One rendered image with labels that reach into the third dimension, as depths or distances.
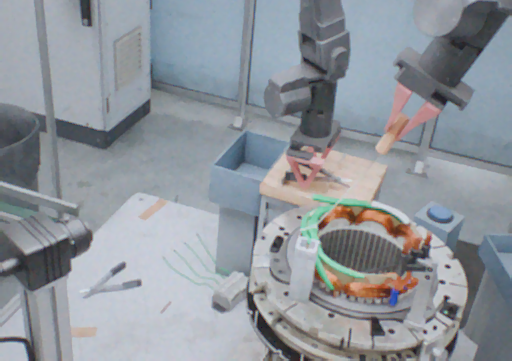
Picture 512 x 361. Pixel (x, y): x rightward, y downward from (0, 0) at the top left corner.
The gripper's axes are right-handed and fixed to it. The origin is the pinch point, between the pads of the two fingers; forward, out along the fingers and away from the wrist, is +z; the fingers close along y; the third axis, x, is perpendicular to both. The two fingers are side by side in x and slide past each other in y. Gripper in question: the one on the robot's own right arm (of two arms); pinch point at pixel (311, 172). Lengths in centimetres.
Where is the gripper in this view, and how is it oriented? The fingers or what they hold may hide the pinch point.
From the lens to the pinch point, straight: 120.8
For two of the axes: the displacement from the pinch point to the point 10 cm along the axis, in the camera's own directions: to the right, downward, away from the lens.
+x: 9.3, 2.4, -2.9
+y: -3.7, 4.9, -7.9
